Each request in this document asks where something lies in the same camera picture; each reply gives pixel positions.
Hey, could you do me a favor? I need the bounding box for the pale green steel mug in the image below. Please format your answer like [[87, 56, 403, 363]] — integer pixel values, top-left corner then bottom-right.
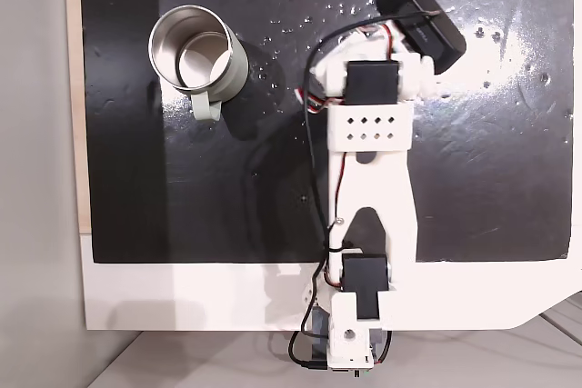
[[147, 5, 250, 124]]

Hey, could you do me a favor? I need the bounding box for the black oval camera box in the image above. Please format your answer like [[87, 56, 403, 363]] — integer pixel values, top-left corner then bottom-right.
[[374, 0, 468, 76]]

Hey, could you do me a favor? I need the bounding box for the black camera cable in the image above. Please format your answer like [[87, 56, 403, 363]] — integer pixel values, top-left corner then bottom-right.
[[286, 8, 445, 372]]

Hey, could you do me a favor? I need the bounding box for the black table mat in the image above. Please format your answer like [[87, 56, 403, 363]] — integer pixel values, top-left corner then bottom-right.
[[78, 0, 574, 265]]

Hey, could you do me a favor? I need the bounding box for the light wooden board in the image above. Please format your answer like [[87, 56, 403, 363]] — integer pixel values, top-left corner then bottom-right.
[[65, 0, 94, 237]]

